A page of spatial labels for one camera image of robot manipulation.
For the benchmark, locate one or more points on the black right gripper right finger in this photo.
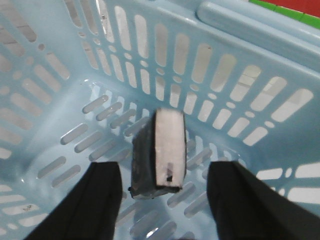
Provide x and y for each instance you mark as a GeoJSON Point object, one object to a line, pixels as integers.
{"type": "Point", "coordinates": [245, 208]}

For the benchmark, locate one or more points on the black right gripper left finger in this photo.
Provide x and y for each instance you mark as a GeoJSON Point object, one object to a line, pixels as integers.
{"type": "Point", "coordinates": [89, 211]}

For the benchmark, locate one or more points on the light blue plastic basket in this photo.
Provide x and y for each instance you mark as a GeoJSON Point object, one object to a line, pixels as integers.
{"type": "Point", "coordinates": [80, 78]}

